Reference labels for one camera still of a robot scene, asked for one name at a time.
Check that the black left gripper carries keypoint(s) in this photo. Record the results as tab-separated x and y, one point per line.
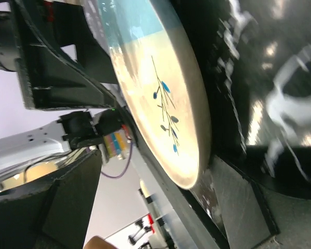
59	63

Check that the cream plate with sprig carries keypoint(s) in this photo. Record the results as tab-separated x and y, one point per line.
162	84

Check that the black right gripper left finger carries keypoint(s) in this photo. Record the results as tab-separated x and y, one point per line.
52	211

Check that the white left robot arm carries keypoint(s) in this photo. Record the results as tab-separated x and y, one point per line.
68	133

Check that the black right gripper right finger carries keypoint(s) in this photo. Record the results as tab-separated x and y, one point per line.
249	215

